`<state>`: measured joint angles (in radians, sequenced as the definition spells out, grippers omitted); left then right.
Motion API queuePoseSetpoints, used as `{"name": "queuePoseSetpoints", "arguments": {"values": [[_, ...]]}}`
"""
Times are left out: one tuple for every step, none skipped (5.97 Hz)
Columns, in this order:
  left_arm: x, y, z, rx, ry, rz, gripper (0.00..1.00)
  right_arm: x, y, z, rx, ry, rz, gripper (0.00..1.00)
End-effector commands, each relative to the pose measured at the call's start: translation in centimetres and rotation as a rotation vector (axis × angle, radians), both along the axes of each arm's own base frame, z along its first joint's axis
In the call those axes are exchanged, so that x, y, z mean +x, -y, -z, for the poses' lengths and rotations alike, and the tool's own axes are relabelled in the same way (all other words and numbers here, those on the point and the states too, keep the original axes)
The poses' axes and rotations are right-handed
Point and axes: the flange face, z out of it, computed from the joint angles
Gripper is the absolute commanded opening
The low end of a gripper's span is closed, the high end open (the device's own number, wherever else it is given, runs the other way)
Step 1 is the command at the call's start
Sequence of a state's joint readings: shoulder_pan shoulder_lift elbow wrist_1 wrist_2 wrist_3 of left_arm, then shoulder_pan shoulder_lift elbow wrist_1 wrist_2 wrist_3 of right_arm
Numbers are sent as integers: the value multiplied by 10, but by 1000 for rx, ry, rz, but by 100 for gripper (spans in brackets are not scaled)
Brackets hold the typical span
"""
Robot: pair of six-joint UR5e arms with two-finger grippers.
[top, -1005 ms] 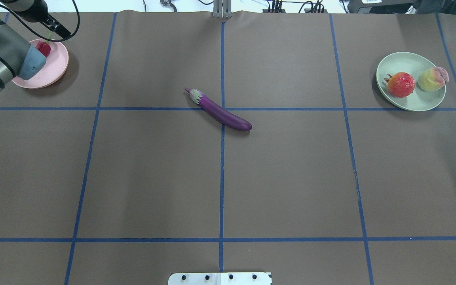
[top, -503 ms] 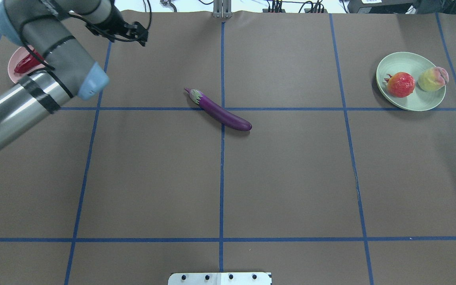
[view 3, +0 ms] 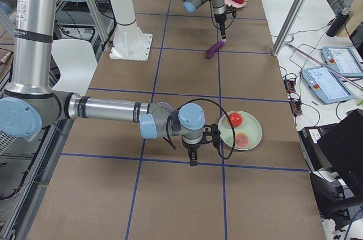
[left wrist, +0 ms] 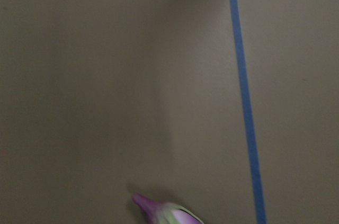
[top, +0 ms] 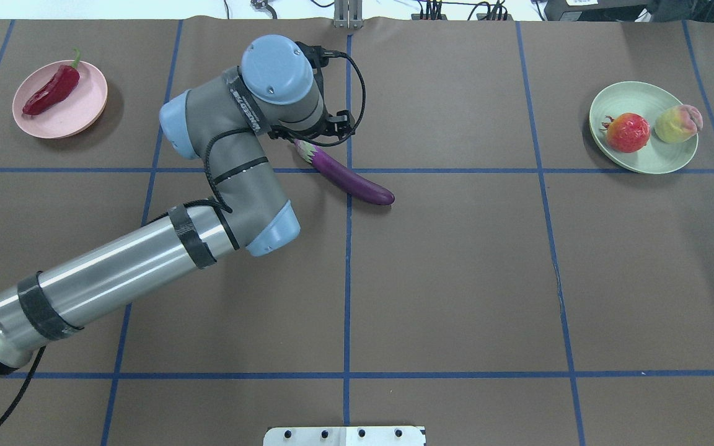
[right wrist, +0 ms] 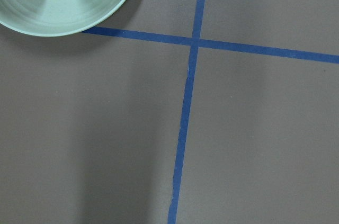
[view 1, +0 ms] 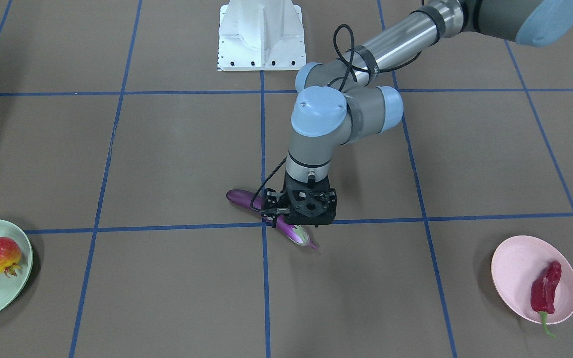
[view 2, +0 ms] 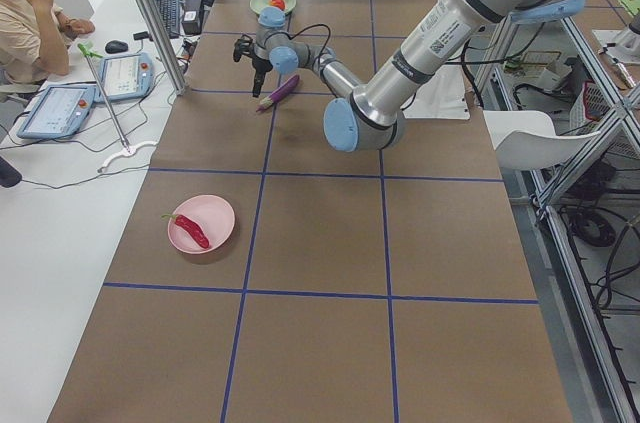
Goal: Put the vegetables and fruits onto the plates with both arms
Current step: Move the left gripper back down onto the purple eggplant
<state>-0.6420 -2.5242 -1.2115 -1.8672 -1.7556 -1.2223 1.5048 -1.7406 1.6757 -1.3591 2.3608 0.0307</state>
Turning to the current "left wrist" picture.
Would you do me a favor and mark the purple eggplant toy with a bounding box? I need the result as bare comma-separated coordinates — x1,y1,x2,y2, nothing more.
132,194,204,224

